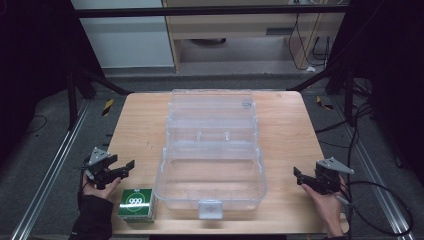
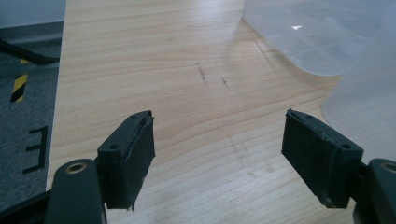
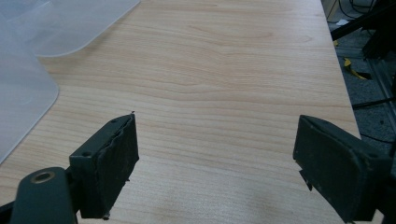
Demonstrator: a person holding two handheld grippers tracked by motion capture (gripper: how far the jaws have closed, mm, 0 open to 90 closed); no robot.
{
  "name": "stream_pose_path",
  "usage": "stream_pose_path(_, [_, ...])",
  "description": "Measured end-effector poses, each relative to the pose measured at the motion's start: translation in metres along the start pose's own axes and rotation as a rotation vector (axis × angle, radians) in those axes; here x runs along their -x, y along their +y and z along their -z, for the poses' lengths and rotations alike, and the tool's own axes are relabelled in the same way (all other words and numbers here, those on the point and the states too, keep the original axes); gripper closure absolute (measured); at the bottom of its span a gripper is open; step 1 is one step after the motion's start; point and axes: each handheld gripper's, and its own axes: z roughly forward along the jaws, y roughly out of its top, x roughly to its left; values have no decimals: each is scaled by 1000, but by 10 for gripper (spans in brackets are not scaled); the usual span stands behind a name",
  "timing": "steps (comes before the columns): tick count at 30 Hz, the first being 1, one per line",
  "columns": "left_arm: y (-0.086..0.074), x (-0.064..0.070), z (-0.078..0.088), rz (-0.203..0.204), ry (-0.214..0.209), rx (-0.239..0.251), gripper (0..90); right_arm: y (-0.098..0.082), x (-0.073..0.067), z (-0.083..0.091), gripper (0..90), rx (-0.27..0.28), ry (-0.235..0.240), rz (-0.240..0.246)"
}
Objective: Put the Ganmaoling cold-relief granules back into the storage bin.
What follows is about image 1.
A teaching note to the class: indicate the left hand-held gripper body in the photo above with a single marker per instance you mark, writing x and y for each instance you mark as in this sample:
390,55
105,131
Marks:
96,165

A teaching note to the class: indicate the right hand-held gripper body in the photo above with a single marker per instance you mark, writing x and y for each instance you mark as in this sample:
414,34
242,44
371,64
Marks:
328,176

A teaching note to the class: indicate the green and white box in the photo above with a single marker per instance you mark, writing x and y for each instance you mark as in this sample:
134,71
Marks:
137,205

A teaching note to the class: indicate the clear plastic storage box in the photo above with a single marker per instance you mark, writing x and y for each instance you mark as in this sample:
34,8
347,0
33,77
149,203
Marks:
211,151

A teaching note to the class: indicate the person's left hand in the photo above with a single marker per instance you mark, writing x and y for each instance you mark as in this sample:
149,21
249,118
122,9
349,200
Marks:
99,189

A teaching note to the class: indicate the person's right hand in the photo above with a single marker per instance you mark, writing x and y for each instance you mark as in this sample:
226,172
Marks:
328,208

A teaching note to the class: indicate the wooden desk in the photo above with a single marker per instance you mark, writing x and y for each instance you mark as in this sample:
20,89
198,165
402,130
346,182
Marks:
293,133

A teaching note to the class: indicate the yellow and black tape strip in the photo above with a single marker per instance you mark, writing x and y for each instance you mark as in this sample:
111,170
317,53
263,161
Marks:
107,107
323,103

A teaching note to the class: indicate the white cabinet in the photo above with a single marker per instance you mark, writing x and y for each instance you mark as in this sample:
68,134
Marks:
125,35

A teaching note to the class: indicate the aluminium rail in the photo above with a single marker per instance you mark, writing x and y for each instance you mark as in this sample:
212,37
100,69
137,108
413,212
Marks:
50,170
373,170

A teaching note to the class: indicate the black metal frame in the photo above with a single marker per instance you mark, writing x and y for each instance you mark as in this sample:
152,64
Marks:
206,11

